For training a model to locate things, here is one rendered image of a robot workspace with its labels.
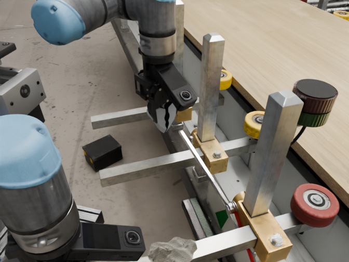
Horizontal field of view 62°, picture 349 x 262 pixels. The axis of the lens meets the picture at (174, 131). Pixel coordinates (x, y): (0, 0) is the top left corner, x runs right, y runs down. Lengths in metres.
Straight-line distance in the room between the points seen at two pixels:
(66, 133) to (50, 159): 1.96
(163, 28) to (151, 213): 1.22
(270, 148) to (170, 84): 0.25
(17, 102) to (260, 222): 0.62
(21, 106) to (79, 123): 1.51
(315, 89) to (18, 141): 0.38
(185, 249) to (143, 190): 1.23
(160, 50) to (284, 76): 0.51
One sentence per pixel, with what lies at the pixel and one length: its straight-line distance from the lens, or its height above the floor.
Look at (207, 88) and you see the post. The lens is 0.66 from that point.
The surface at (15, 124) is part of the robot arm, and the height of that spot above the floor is 1.18.
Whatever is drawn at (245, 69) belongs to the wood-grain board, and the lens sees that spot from 1.01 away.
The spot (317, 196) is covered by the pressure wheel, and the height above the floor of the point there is 0.91.
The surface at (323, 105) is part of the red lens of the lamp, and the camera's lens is 0.45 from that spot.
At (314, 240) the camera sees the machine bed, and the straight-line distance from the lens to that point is 0.86.
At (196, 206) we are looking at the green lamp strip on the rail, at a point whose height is 0.70.
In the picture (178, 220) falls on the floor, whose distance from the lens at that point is 1.62.
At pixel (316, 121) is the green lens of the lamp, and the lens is 0.47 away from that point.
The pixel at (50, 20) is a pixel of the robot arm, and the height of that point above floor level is 1.20.
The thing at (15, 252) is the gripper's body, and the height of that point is 1.02.
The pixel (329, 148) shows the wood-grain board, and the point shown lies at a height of 0.90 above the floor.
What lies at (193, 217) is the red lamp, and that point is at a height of 0.70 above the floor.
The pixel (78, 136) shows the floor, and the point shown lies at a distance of 2.20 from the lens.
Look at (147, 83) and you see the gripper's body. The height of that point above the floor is 1.03.
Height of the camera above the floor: 1.35
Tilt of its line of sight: 39 degrees down
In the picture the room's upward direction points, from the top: straight up
